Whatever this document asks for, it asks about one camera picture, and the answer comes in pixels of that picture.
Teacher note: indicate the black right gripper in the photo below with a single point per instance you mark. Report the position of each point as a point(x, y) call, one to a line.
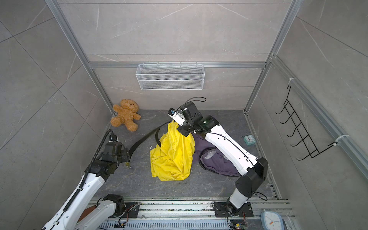
point(182, 129)

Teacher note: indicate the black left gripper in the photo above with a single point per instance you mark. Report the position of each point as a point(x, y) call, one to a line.
point(126, 154)

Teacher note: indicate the purple trousers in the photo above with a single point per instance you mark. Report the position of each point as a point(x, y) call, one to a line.
point(200, 144)

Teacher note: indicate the yellow trousers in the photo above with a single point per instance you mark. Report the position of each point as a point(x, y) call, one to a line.
point(172, 159)

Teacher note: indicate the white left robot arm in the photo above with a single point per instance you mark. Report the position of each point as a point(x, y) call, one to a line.
point(72, 215)

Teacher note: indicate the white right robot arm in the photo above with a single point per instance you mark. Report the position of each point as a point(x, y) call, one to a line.
point(253, 170)

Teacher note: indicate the brown teddy bear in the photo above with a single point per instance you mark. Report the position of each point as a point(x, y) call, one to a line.
point(126, 114)

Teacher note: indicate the small green alarm clock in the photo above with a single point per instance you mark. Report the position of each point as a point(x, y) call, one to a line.
point(249, 140)

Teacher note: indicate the brown flat board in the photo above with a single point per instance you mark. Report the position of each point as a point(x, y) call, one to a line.
point(86, 212)

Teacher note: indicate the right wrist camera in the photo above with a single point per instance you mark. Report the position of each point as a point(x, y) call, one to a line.
point(177, 116)

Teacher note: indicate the white wire mesh basket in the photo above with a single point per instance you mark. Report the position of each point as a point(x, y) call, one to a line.
point(170, 76)

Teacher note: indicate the metal base rail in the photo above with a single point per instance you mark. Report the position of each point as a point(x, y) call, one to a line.
point(194, 213)

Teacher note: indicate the black wire hook rack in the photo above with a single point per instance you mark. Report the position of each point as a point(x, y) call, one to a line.
point(300, 130)

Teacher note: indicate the white round wall clock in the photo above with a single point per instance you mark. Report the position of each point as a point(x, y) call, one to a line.
point(271, 221)

